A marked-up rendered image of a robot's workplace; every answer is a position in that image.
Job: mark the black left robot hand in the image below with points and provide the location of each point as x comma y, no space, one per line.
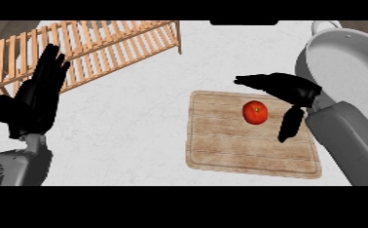
35,98

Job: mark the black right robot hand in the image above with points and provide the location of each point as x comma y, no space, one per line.
286,87

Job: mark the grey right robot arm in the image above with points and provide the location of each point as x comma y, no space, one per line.
337,134

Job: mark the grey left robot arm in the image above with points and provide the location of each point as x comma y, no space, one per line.
23,162

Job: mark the red tomato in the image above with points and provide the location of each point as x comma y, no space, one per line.
254,112

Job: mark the wooden cutting board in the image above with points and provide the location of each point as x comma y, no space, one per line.
235,137

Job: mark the wooden slatted dish rack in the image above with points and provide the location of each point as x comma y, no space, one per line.
94,48

